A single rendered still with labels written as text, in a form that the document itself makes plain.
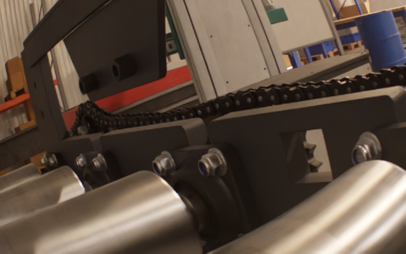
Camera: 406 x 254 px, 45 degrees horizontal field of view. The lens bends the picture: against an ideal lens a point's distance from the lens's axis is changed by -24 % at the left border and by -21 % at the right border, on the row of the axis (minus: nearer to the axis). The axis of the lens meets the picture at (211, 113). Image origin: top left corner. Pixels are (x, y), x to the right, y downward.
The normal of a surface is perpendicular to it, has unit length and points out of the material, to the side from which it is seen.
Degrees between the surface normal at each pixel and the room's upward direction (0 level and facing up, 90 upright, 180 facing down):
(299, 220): 9
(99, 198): 25
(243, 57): 90
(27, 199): 48
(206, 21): 90
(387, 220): 53
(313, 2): 90
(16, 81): 90
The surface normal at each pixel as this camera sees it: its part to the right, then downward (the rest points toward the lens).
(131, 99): 0.53, -0.08
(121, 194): 0.00, -0.85
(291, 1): 0.15, 0.06
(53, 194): 0.29, -0.56
